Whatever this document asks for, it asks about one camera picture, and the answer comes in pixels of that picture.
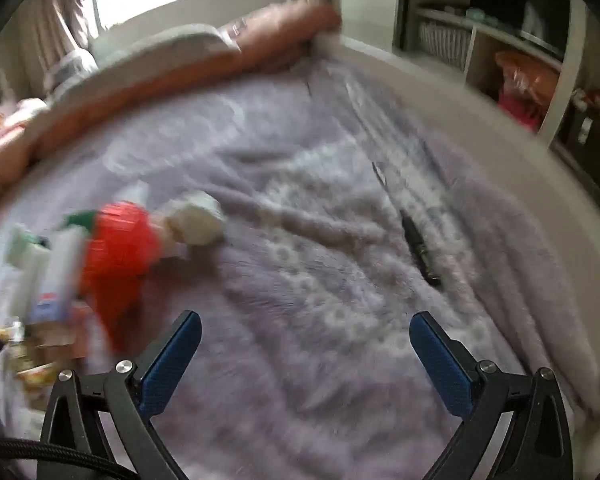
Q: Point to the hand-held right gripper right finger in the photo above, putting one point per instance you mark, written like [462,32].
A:
[440,365]

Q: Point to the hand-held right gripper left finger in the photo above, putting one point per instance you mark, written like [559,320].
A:
[172,360]

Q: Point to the white tissue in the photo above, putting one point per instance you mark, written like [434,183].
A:
[195,220]

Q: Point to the blue and white packet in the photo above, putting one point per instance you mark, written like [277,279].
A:
[49,308]

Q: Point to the white tube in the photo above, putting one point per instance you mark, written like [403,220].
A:
[22,255]

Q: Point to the white carton box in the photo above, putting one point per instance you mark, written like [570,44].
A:
[64,262]

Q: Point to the red snack packet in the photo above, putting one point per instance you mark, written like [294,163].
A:
[119,255]

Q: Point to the black pen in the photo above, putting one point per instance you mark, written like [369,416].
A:
[414,237]

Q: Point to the flat green packet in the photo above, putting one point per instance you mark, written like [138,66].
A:
[79,220]

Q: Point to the purple fleece blanket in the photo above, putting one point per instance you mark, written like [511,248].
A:
[300,240]

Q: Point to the pink soft toy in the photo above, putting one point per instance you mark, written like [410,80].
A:
[9,120]

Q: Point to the orange plastic bag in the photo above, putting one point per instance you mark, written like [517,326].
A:
[527,82]

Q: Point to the grey pillow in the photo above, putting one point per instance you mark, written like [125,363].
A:
[179,42]

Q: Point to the white woven basket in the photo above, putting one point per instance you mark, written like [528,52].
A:
[445,42]

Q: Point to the white shelf unit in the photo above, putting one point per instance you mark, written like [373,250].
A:
[525,45]

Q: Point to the beige curtain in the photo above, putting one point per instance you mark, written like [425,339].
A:
[54,5]

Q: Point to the white bed frame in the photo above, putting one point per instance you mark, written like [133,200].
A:
[480,125]

